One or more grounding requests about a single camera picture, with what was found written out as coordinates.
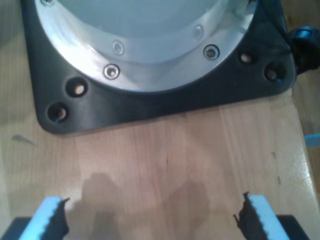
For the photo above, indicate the pale blue strip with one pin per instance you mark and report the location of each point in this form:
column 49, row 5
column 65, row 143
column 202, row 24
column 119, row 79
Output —
column 313, row 140

